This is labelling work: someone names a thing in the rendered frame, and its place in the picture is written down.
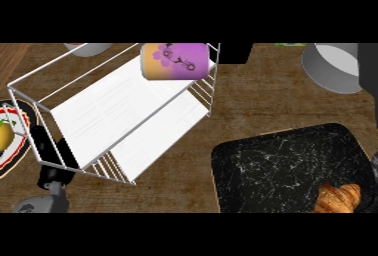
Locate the yellow fruit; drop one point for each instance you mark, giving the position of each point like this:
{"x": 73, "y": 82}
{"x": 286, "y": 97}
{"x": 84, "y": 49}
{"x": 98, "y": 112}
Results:
{"x": 5, "y": 136}

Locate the black marbled tray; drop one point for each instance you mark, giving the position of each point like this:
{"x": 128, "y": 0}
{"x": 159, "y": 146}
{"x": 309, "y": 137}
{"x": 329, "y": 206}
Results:
{"x": 275, "y": 166}

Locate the grey round bowl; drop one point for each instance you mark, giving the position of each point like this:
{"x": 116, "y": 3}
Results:
{"x": 91, "y": 48}

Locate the dark grey appliance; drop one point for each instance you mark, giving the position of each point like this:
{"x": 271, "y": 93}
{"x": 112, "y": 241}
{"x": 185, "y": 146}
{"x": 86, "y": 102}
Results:
{"x": 370, "y": 70}

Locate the golden brown croissant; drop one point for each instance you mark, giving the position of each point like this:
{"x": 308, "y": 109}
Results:
{"x": 338, "y": 199}

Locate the red rimmed patterned plate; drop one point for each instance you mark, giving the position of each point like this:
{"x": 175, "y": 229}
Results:
{"x": 19, "y": 146}

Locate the black block object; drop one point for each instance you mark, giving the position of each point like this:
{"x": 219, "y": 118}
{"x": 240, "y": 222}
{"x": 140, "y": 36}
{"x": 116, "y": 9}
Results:
{"x": 234, "y": 52}

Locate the grey metal pot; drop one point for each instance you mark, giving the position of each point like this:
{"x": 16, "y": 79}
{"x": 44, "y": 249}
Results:
{"x": 330, "y": 66}

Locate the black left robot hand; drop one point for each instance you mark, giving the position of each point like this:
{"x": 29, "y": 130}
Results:
{"x": 55, "y": 173}

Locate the purple and orange can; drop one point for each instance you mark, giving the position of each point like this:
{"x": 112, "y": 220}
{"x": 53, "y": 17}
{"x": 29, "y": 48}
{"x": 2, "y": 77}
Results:
{"x": 178, "y": 61}

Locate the green flat object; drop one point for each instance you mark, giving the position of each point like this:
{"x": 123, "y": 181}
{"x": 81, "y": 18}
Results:
{"x": 290, "y": 44}

